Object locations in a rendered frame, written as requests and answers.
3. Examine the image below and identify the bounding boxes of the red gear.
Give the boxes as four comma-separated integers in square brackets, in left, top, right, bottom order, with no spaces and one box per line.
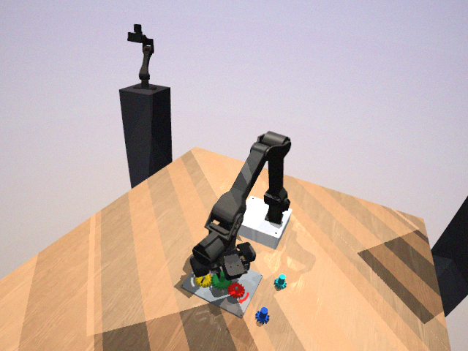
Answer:
[227,282,245,299]

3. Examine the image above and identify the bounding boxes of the teal gear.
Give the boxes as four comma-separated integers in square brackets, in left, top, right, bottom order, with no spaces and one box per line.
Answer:
[273,274,287,289]

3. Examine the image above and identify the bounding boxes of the dark green gear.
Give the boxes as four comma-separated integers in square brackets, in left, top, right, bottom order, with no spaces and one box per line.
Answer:
[211,271,232,290]

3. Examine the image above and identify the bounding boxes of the yellow gear with black stripe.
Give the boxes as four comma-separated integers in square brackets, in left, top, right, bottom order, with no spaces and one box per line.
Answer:
[195,274,212,288]

